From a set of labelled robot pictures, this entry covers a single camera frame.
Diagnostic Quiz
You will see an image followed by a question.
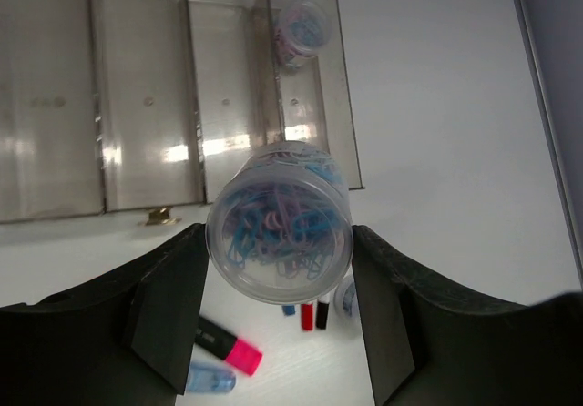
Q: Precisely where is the aluminium rail right edge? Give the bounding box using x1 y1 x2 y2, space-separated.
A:
513 0 582 285

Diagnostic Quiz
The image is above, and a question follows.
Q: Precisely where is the paper clip jar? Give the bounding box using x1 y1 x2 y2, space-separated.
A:
205 141 353 305
274 0 332 69
333 275 360 320

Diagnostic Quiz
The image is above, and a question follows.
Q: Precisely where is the pink highlighter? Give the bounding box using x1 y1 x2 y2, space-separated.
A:
195 316 263 376

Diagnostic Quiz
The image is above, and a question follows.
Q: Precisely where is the black-capped white pen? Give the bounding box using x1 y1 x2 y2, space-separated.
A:
315 293 331 330

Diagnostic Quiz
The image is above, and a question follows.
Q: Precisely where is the clear four-compartment organizer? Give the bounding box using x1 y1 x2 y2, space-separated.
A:
1 0 363 222

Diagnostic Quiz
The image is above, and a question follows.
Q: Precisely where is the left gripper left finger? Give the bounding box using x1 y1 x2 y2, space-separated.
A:
1 224 208 405

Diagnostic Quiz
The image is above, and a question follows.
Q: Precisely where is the blue-capped white pen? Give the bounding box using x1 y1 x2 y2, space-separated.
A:
281 305 296 317

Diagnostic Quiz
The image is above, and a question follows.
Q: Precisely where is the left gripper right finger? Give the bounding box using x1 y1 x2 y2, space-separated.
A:
353 226 582 405

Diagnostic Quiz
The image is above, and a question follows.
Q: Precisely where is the blue utility knife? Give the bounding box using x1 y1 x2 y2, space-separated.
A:
185 361 237 394

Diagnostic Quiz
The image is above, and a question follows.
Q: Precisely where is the red-capped white pen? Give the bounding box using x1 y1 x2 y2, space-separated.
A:
300 302 314 331

